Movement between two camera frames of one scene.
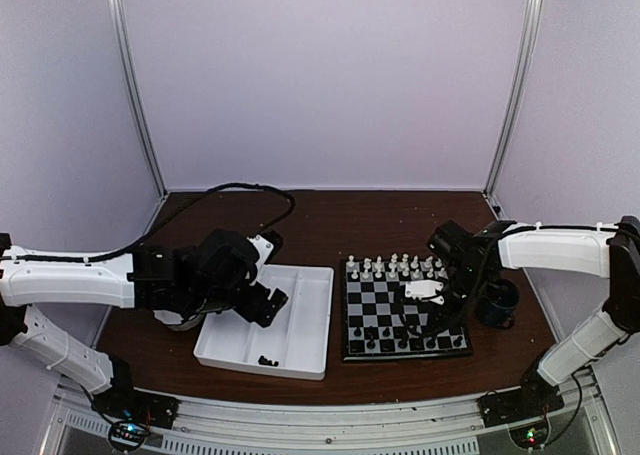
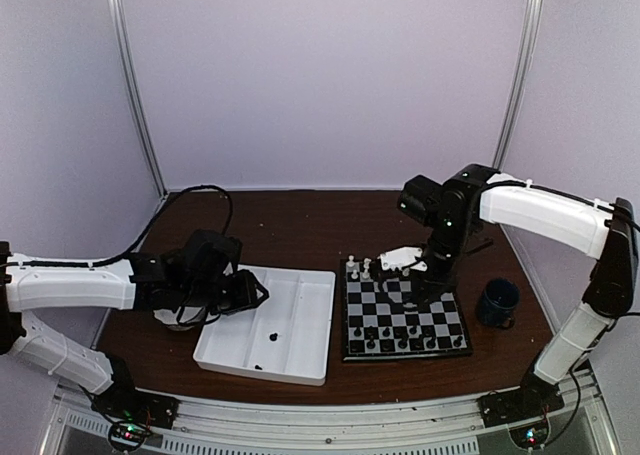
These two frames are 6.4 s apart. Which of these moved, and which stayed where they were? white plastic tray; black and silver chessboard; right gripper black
Moved: right gripper black
Stayed: black and silver chessboard; white plastic tray
